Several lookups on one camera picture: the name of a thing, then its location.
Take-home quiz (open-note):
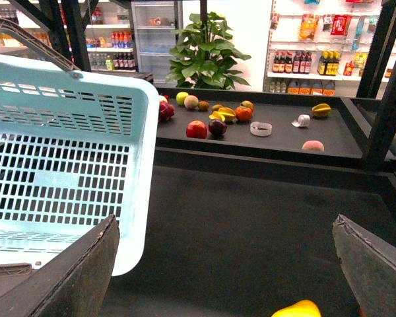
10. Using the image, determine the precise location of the olive green small fruit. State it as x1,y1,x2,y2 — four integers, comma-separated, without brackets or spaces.
211,104,224,112

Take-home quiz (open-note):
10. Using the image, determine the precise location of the dark purple plum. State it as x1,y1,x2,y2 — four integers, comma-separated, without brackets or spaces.
208,119,227,137

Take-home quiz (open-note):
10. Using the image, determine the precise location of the pink peach front edge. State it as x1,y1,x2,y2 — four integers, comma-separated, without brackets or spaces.
302,140,325,152

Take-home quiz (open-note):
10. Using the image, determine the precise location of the brown kiwi fruit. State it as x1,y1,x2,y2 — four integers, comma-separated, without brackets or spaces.
197,100,209,112

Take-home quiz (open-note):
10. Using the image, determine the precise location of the red apple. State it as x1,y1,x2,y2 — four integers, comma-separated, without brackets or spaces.
185,120,208,139

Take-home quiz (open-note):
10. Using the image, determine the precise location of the clear tape roll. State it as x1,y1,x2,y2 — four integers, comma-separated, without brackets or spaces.
249,122,273,137

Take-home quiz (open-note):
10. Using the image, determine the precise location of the white peach behind dragonfruit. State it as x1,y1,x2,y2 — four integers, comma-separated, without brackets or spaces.
159,95,168,102

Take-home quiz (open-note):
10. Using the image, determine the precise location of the pale peach fruit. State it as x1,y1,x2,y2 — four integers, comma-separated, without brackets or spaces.
183,95,199,110

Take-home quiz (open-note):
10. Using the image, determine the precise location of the green apple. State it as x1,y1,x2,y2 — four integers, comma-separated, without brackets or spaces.
176,92,189,106

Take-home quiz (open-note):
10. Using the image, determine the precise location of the green red mango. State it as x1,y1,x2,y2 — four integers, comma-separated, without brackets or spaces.
240,100,255,112

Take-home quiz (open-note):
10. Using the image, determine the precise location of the yellow starfruit near plum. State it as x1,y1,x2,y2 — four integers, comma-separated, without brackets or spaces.
209,107,236,122

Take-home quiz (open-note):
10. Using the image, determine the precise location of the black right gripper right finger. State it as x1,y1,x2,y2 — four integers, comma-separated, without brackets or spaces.
333,215,396,316

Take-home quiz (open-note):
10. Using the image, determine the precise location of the green potted plant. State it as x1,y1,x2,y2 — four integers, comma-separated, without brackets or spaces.
166,12,251,90

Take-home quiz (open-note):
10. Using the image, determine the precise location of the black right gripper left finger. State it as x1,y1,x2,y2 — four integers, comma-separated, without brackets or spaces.
0,215,120,316

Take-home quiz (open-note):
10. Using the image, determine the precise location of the light blue plastic basket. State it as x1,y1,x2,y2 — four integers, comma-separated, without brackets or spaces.
0,18,159,275

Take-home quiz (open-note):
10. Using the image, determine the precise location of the orange persimmon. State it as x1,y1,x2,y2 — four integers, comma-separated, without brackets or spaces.
234,106,253,122

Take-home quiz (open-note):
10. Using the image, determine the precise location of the yellow mango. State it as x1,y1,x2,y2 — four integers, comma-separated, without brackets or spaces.
271,300,321,317

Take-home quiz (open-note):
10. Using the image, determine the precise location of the yellow starfruit far right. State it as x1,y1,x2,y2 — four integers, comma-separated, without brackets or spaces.
312,103,332,118

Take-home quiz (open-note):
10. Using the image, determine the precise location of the pink dragon fruit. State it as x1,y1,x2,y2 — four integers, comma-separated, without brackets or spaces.
158,101,175,122

